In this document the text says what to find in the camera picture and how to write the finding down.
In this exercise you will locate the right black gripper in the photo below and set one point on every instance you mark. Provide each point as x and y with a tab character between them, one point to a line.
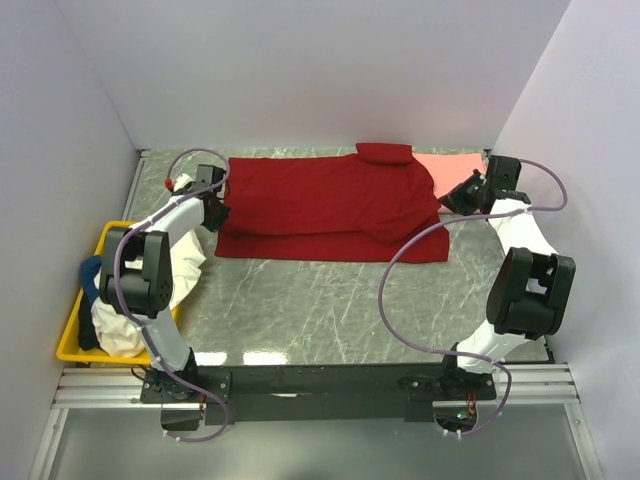
454	199

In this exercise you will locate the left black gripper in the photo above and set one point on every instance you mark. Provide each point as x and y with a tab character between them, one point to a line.
223	213

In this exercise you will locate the dark red t shirt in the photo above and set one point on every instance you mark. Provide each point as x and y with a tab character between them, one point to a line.
359	207

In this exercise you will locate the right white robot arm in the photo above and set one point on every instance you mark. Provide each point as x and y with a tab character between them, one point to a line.
530	293

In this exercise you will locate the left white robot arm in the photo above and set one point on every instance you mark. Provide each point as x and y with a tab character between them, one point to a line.
136	275

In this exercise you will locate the folded pink t shirt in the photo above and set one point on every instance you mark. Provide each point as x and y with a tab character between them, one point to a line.
449	170

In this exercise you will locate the dark blue t shirt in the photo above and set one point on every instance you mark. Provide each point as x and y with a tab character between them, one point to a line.
89	271

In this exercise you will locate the cream white t shirt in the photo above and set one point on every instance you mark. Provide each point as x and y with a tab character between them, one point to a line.
115	334

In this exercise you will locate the black garment in bin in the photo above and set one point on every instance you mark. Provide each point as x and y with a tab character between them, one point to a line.
86	336

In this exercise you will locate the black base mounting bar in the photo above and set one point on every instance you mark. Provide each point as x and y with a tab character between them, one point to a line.
314	392

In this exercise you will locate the aluminium frame rail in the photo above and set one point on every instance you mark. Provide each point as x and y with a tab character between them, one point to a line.
116	388

